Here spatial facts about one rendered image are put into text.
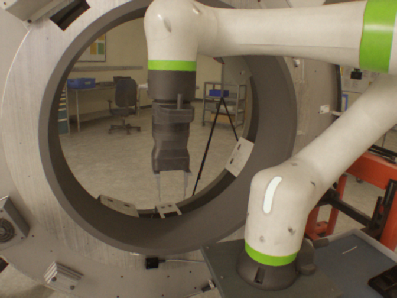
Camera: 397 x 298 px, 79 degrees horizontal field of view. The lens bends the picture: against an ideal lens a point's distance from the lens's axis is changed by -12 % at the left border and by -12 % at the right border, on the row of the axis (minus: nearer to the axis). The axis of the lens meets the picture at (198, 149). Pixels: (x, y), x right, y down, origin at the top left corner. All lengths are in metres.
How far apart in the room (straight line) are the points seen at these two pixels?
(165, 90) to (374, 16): 0.35
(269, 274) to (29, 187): 0.68
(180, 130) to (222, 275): 0.35
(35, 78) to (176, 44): 0.44
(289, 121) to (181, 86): 0.58
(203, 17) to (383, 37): 0.29
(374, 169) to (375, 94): 1.00
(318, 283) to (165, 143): 0.47
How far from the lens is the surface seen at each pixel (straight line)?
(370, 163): 1.61
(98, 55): 7.30
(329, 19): 0.48
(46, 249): 0.98
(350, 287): 1.14
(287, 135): 1.01
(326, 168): 0.66
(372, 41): 0.46
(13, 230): 0.88
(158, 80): 0.49
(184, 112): 0.45
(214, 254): 0.72
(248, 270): 0.64
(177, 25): 0.48
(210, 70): 10.76
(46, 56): 0.79
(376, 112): 0.63
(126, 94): 5.40
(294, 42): 0.50
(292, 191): 0.53
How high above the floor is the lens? 1.37
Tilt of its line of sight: 17 degrees down
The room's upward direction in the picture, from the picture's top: 3 degrees clockwise
